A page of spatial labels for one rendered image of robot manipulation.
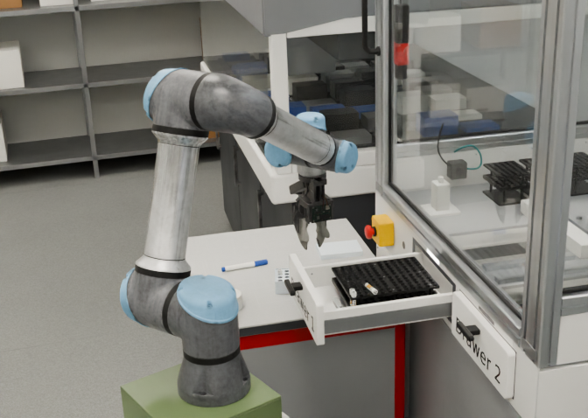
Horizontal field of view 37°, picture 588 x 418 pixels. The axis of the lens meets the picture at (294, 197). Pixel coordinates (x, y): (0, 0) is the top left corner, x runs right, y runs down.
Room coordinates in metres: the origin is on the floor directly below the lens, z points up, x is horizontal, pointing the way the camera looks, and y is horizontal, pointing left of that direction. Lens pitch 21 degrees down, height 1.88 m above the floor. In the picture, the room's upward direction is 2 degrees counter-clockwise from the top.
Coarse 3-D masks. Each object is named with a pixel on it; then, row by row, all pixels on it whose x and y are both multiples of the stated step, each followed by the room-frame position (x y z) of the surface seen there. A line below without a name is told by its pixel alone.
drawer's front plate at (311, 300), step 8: (296, 256) 2.05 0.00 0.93; (296, 264) 2.00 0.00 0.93; (296, 272) 1.99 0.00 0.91; (304, 272) 1.95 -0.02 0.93; (296, 280) 1.99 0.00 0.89; (304, 280) 1.91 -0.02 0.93; (304, 288) 1.90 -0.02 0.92; (312, 288) 1.87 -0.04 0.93; (296, 296) 2.00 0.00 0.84; (304, 296) 1.90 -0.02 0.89; (312, 296) 1.82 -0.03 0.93; (304, 304) 1.90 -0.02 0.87; (312, 304) 1.82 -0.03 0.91; (320, 304) 1.79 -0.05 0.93; (312, 312) 1.82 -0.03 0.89; (320, 312) 1.79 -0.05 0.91; (304, 320) 1.91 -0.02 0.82; (320, 320) 1.79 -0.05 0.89; (320, 328) 1.79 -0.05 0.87; (312, 336) 1.83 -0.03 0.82; (320, 336) 1.79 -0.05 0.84; (320, 344) 1.79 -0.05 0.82
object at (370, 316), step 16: (384, 256) 2.10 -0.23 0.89; (400, 256) 2.10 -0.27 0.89; (416, 256) 2.11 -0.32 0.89; (320, 272) 2.06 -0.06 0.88; (432, 272) 2.04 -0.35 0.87; (320, 288) 2.05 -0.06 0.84; (448, 288) 1.94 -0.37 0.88; (368, 304) 1.84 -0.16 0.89; (384, 304) 1.84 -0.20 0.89; (400, 304) 1.85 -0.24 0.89; (416, 304) 1.86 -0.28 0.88; (432, 304) 1.87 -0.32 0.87; (448, 304) 1.87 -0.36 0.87; (336, 320) 1.81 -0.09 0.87; (352, 320) 1.82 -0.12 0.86; (368, 320) 1.83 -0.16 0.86; (384, 320) 1.84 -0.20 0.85; (400, 320) 1.85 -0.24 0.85; (416, 320) 1.86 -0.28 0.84
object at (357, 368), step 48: (192, 240) 2.56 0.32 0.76; (240, 240) 2.54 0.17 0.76; (288, 240) 2.53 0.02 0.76; (336, 240) 2.51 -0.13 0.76; (240, 288) 2.22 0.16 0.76; (240, 336) 2.00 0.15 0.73; (288, 336) 2.03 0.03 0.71; (336, 336) 2.06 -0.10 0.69; (384, 336) 2.09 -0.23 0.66; (288, 384) 2.03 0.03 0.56; (336, 384) 2.06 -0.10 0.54; (384, 384) 2.09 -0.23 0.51
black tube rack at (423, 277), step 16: (352, 272) 2.00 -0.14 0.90; (368, 272) 2.01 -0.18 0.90; (384, 272) 2.00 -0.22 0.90; (400, 272) 2.00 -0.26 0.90; (416, 272) 1.99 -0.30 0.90; (336, 288) 1.99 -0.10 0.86; (384, 288) 1.91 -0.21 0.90; (400, 288) 1.91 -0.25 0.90; (416, 288) 1.90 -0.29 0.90; (432, 288) 1.91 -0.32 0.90
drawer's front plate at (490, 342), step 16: (464, 304) 1.76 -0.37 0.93; (464, 320) 1.76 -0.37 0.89; (480, 320) 1.69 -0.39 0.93; (464, 336) 1.76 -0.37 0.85; (480, 336) 1.67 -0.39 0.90; (496, 336) 1.62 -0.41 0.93; (496, 352) 1.60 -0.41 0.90; (512, 352) 1.55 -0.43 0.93; (480, 368) 1.67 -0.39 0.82; (496, 368) 1.59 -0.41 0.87; (512, 368) 1.55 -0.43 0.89; (496, 384) 1.59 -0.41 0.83; (512, 384) 1.55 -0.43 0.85
